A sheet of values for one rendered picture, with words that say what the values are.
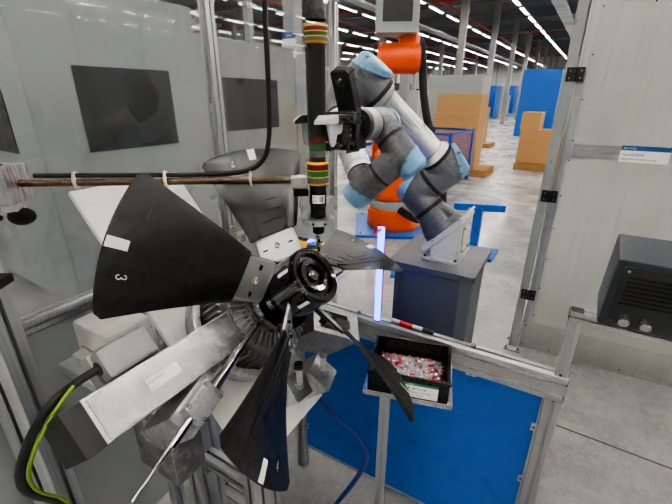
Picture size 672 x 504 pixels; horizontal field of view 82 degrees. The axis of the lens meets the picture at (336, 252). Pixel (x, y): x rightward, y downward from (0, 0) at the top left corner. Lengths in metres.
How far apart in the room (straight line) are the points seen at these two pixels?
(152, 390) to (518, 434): 1.05
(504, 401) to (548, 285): 1.45
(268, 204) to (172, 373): 0.38
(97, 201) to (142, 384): 0.43
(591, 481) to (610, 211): 1.32
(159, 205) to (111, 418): 0.32
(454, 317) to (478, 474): 0.51
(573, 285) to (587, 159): 0.73
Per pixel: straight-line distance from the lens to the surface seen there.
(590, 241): 2.57
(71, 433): 0.68
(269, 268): 0.75
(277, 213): 0.84
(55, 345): 1.36
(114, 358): 0.75
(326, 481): 1.94
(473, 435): 1.43
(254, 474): 0.63
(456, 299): 1.39
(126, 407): 0.70
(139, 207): 0.66
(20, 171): 0.98
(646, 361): 2.89
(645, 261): 1.03
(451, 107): 8.77
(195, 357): 0.76
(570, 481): 2.19
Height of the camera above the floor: 1.55
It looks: 22 degrees down
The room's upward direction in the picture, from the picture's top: straight up
